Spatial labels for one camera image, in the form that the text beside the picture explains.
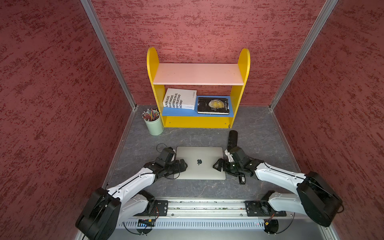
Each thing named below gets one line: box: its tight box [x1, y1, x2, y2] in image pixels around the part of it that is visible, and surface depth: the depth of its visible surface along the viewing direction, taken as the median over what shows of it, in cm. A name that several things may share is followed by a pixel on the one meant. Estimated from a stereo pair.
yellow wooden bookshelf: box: [146, 47, 251, 129], surface depth 87 cm
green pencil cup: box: [143, 110, 164, 136], surface depth 99 cm
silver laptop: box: [175, 146, 226, 180], surface depth 93 cm
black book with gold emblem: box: [197, 97, 230, 115], surface depth 102 cm
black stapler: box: [238, 173, 246, 185], surface depth 83 cm
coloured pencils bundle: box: [141, 108, 160, 122], surface depth 98 cm
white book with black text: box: [162, 88, 197, 110], surface depth 102 cm
